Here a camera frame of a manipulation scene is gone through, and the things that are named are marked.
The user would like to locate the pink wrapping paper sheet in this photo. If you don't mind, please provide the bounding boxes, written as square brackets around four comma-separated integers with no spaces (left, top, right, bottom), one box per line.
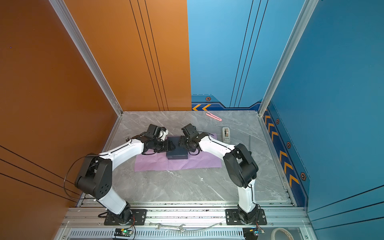
[134,150,223,172]

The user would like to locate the right green circuit board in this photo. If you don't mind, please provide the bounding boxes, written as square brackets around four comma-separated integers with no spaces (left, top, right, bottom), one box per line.
[243,228,259,240]

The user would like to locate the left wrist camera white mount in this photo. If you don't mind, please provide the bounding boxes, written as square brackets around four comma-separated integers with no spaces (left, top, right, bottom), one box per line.
[145,124,169,141]

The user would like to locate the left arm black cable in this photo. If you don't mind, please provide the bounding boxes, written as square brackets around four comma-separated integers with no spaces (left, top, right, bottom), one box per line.
[63,155,100,200]

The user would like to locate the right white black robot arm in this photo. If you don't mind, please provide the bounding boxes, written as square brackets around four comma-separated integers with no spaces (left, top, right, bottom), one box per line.
[180,133,259,225]

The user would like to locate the dark navy gift box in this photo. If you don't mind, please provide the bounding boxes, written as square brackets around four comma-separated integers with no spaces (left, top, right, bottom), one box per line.
[166,136,188,160]

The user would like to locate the green circuit board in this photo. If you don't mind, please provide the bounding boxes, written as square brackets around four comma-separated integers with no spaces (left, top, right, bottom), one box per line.
[243,228,259,240]
[113,228,135,240]

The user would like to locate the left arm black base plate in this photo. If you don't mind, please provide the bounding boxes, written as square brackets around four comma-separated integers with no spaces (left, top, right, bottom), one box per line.
[104,209,148,226]

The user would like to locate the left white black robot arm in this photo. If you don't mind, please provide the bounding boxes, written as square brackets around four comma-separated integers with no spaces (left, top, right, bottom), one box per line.
[75,136,176,225]

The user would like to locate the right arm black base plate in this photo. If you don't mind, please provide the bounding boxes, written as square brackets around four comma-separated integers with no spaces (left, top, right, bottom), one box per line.
[225,207,268,226]

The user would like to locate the silver wrench on rail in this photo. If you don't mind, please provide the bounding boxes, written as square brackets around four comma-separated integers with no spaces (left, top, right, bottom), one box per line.
[149,223,186,233]

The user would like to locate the pink scissors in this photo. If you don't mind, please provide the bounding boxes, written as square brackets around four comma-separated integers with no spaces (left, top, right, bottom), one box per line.
[206,112,222,122]

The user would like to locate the white tape dispenser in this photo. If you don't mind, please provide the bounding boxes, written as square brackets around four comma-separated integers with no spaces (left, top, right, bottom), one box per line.
[222,127,231,144]

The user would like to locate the left green circuit board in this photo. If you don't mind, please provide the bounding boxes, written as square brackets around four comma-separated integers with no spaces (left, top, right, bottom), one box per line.
[113,228,135,240]

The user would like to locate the white tape roll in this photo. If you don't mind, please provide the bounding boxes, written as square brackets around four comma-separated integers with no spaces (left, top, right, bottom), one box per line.
[271,227,295,240]

